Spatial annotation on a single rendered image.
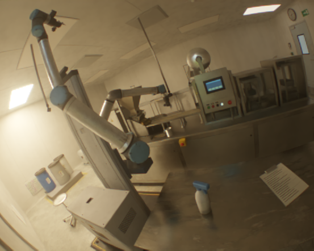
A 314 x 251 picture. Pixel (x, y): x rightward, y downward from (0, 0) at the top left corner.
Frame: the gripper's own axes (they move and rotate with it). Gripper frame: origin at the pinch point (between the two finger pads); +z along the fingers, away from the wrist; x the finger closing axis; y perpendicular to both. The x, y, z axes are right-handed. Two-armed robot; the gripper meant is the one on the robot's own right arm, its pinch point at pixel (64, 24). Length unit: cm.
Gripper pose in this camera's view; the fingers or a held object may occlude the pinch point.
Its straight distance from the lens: 143.0
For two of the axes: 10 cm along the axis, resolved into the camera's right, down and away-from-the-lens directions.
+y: -5.9, 7.6, 2.6
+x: 8.0, 5.9, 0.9
